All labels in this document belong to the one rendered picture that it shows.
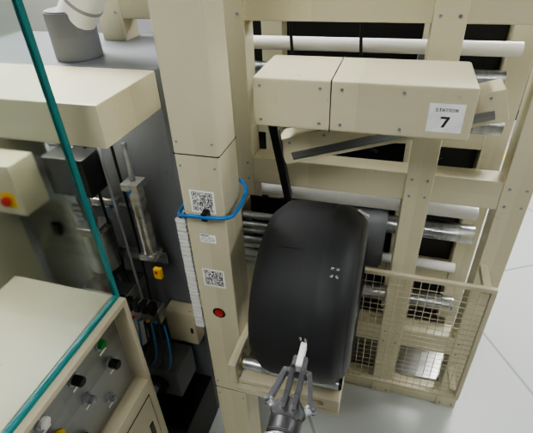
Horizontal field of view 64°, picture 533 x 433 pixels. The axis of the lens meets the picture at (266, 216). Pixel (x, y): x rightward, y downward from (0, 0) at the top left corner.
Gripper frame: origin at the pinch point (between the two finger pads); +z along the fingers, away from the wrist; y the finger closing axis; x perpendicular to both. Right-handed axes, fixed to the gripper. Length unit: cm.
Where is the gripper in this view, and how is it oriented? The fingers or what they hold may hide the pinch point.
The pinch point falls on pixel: (301, 356)
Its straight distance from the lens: 116.5
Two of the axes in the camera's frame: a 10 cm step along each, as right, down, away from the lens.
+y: -9.6, -1.3, 2.5
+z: 2.8, -6.7, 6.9
